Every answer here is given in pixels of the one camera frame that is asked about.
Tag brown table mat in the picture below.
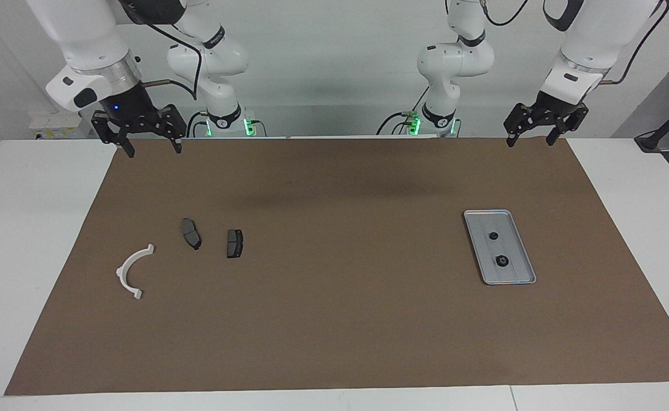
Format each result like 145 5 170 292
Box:
5 137 669 396

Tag irregular dark brake pad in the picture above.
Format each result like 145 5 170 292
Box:
180 218 203 251

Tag white half-ring bracket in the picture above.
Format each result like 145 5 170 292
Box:
116 244 155 300

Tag black left base cable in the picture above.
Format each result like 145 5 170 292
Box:
376 86 430 136

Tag silver metal tray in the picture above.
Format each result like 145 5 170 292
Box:
464 209 537 285

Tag black right base cable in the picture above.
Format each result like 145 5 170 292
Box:
186 110 209 138

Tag rectangular dark brake pad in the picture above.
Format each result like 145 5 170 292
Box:
226 229 245 259

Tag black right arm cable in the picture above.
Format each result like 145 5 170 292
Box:
119 0 204 102

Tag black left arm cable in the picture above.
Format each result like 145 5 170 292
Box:
480 0 669 86

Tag white power box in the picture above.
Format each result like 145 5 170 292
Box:
29 111 92 139

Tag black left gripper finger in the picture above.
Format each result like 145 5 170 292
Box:
505 103 541 148
546 103 589 146

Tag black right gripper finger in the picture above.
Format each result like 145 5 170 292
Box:
92 111 135 159
160 104 187 155

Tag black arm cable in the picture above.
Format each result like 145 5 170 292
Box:
119 0 204 102
480 0 669 86

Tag black base cable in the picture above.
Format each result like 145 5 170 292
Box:
186 110 209 138
376 86 430 136

